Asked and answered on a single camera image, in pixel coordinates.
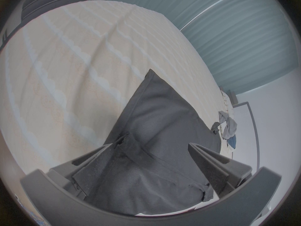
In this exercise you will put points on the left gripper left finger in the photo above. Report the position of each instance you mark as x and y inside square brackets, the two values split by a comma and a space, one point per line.
[80, 171]

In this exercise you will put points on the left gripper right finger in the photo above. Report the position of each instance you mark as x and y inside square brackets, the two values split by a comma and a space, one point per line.
[218, 171]

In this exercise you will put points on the black T-shirt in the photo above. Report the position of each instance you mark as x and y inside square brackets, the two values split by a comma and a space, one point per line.
[160, 126]

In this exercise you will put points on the pile of clothes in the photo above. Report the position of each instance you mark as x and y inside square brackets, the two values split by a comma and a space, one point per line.
[229, 128]

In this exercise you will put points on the bed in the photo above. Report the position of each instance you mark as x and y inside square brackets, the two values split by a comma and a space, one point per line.
[70, 67]

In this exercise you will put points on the white printed pillow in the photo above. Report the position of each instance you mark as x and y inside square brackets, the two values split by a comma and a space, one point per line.
[227, 102]

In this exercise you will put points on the blue-green curtain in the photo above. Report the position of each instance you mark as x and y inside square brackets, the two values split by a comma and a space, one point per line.
[247, 46]
[145, 1]

